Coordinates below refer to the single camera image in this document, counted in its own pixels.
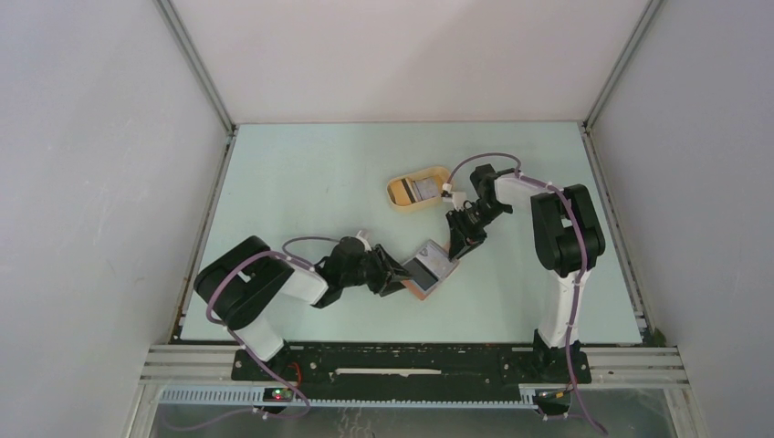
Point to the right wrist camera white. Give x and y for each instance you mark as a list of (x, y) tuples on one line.
[(455, 198)]

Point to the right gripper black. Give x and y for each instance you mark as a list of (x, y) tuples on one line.
[(462, 237)]

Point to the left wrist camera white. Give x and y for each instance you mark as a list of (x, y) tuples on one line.
[(363, 236)]

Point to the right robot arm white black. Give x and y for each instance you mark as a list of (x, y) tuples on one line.
[(567, 237)]

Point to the cream oval tray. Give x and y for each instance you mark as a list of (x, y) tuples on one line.
[(440, 172)]

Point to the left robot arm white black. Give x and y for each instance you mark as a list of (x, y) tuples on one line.
[(239, 286)]

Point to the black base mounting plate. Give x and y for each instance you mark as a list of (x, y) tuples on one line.
[(419, 372)]

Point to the aluminium frame front rail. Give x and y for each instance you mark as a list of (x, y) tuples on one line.
[(611, 367)]

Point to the stack of cards in tray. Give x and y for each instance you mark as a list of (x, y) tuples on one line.
[(407, 191)]

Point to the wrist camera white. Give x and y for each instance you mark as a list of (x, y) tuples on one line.
[(455, 198), (363, 236)]

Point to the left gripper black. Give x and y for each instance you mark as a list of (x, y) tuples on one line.
[(382, 285)]

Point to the brown leather card holder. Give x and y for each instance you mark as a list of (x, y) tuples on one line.
[(411, 287)]

